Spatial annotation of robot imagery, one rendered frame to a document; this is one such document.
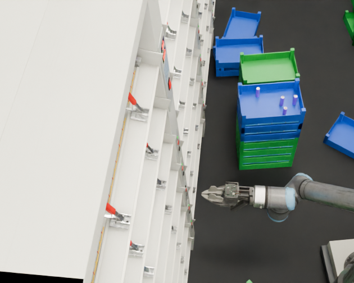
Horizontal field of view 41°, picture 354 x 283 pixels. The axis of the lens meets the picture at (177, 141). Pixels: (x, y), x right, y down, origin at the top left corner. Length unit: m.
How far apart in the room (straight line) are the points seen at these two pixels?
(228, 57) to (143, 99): 1.98
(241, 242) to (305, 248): 0.33
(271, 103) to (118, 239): 1.55
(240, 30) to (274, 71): 0.72
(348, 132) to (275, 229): 0.76
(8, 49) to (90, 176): 0.35
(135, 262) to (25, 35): 0.58
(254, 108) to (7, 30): 1.56
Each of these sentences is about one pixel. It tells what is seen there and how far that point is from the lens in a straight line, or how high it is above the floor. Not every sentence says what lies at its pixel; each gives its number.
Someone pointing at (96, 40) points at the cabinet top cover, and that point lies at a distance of 0.95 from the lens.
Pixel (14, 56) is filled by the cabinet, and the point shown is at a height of 1.76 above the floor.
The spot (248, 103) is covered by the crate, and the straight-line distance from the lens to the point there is 2.39.
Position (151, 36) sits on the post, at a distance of 1.14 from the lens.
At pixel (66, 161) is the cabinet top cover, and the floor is 1.76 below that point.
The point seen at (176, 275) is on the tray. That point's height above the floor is 0.54.
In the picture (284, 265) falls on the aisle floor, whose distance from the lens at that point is 2.55.
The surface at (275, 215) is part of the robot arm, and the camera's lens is 2.05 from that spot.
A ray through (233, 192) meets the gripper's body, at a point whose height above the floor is 0.69.
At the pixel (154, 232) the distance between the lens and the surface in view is 1.40.
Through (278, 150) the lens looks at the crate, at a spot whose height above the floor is 0.20.
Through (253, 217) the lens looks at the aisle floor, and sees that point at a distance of 2.62.
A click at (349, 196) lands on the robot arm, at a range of 1.88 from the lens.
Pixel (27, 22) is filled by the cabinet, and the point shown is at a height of 1.76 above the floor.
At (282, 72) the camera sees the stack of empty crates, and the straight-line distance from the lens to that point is 2.72.
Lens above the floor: 2.43
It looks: 59 degrees down
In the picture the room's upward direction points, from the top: 10 degrees counter-clockwise
